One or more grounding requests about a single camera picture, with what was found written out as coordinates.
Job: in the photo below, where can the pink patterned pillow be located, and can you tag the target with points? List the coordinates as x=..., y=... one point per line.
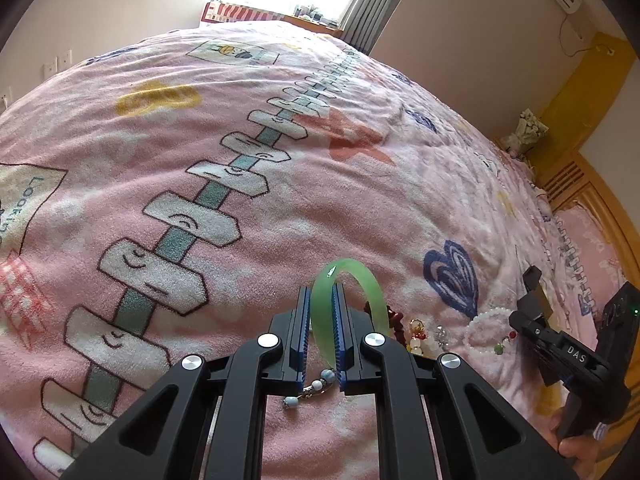
x=591, y=255

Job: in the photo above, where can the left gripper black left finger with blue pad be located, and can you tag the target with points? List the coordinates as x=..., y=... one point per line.
x=205, y=419

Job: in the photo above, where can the wrapped flower bouquet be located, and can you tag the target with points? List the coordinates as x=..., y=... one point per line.
x=529, y=130

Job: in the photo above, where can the wooden window side table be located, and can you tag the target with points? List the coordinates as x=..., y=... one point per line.
x=216, y=12

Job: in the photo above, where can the grey window curtain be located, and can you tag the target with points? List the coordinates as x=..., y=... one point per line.
x=365, y=22

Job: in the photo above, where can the pink patterned bed blanket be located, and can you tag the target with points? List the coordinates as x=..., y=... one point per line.
x=170, y=197

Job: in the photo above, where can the black cardboard jewelry box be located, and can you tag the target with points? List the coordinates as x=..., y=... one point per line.
x=534, y=306

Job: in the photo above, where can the green jade bangle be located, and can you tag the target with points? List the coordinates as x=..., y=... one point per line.
x=321, y=310

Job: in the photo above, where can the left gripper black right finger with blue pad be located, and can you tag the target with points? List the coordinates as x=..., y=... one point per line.
x=437, y=419

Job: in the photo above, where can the person's right hand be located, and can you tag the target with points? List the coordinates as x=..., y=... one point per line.
x=615, y=456

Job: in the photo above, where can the white wall socket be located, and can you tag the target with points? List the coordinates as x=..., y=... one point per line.
x=57, y=64

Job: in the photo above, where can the small silver chain earring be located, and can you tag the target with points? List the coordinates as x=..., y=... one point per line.
x=441, y=337

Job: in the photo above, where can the wooden bed headboard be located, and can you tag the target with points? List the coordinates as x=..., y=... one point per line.
x=559, y=161

